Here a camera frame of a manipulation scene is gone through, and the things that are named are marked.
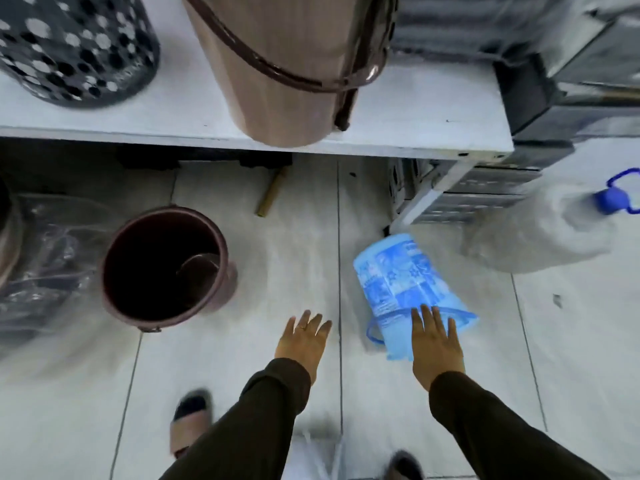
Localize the person's right hand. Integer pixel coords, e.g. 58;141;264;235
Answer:
411;305;466;393

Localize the person's left hand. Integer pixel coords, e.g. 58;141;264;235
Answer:
274;310;333;386

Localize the person's left forearm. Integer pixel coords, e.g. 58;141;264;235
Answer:
159;358;313;480

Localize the person's right forearm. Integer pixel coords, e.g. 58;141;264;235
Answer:
428;371;612;480

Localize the blue patterned plastic bucket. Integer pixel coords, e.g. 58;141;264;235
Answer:
353;233;480;362

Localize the brown plastic scoop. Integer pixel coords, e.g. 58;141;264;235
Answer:
176;253;224;306

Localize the clear water jug blue cap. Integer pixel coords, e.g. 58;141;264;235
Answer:
460;167;640;275

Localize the wooden stick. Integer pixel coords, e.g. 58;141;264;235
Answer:
255;167;290;218

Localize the person's left sandal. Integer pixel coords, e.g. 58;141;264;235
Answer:
169;389;215;461

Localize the person's sandal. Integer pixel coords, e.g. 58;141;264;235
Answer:
169;389;215;461
387;450;426;480

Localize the grey metal trunk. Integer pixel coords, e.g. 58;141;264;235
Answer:
492;0;640;145
390;140;576;226

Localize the person's right sandal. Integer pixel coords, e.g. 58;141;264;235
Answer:
387;450;426;480

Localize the dark brown plastic bucket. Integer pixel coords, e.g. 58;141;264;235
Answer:
101;206;239;334

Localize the white shelf board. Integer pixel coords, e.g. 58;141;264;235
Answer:
0;0;516;235

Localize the clear plastic bag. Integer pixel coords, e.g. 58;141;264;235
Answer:
0;192;119;348

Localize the beige wood-look bucket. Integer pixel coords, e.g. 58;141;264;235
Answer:
180;0;401;149

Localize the black perforated plastic basket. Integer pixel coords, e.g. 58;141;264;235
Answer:
0;0;162;110

